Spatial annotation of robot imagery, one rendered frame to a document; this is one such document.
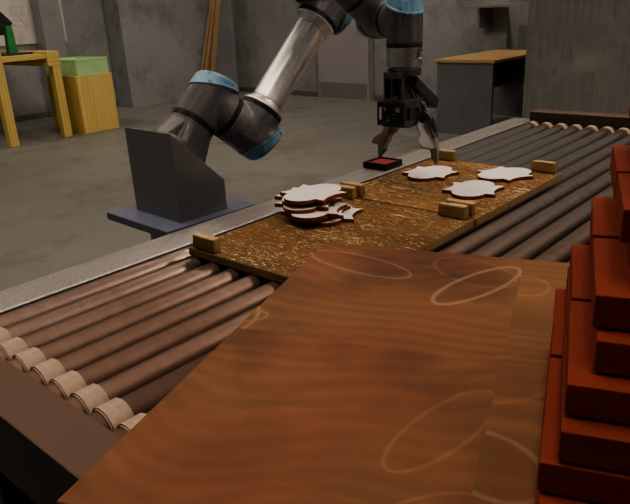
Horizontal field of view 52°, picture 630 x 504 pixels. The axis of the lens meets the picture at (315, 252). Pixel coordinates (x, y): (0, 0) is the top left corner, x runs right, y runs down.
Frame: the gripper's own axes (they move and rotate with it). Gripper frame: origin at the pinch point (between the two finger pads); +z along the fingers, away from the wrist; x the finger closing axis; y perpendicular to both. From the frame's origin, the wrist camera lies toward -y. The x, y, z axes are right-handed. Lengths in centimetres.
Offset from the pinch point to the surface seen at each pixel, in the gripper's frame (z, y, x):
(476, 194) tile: 5.4, 0.2, 16.9
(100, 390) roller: 9, 89, 15
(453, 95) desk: 51, -495, -266
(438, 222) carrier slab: 6.5, 18.3, 18.5
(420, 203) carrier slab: 6.4, 9.3, 8.9
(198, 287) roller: 9, 62, 0
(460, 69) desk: 24, -495, -259
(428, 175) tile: 5.2, -8.8, -0.3
